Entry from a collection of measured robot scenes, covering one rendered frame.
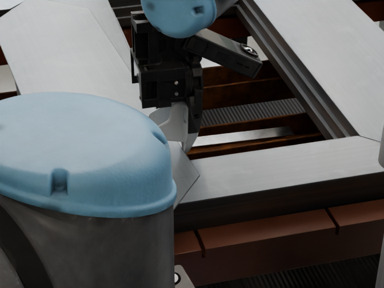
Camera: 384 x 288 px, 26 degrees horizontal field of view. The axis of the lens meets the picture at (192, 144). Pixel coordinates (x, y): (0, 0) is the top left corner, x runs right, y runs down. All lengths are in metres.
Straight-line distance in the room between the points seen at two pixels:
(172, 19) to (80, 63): 0.57
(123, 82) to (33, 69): 0.15
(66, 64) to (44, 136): 0.93
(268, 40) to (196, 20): 0.71
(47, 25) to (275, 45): 0.41
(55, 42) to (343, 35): 0.50
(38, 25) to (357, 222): 0.70
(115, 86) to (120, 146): 0.86
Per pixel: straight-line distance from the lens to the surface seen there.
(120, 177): 0.42
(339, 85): 1.32
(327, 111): 1.29
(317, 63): 1.38
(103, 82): 1.32
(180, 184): 1.08
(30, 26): 1.52
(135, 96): 1.27
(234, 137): 1.44
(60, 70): 1.36
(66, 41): 1.45
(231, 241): 1.06
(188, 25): 0.81
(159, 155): 0.45
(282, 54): 1.45
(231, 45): 1.08
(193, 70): 1.05
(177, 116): 1.09
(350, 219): 1.11
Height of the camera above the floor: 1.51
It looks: 33 degrees down
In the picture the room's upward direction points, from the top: straight up
